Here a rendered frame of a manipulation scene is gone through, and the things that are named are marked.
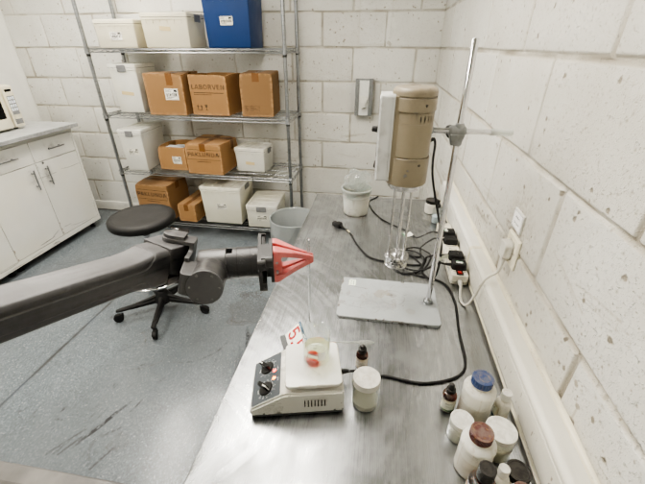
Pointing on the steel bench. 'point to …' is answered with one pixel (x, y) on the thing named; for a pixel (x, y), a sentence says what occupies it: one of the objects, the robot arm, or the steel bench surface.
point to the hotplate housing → (300, 399)
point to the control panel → (267, 380)
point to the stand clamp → (467, 133)
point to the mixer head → (405, 135)
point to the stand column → (452, 168)
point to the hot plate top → (304, 375)
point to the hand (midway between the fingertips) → (308, 257)
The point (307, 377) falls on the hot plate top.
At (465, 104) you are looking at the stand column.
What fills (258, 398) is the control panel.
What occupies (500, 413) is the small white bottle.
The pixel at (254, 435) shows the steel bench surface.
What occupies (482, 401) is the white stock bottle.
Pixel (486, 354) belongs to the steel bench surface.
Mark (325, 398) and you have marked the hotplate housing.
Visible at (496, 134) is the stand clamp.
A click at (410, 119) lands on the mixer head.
